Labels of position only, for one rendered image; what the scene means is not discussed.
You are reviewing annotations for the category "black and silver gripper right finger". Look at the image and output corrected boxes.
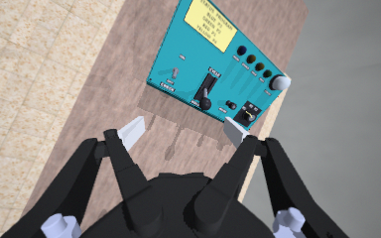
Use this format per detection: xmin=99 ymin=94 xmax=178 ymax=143
xmin=193 ymin=117 xmax=349 ymax=238

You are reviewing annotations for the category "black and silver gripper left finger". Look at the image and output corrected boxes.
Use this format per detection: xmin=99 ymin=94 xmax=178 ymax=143
xmin=0 ymin=116 xmax=164 ymax=238

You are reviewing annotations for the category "teal control console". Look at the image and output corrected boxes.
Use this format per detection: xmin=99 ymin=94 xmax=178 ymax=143
xmin=146 ymin=0 xmax=291 ymax=131

